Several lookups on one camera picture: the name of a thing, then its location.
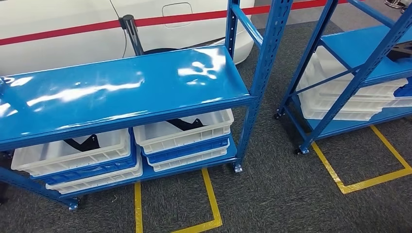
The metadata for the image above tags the black curved part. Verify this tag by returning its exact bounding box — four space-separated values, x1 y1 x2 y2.
64 134 101 152
167 118 206 132

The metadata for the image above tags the blue metal shelf rack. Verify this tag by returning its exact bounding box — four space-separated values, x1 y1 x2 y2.
0 0 293 211
274 0 412 156

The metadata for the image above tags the red barrier belt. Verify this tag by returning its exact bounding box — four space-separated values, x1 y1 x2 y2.
0 0 348 46

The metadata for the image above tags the white car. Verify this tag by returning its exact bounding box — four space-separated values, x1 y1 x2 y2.
0 0 256 76

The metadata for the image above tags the black stanchion post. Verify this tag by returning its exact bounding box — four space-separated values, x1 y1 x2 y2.
119 14 144 57

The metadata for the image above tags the black plastic bracket part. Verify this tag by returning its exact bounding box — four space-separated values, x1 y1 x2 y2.
386 41 412 62

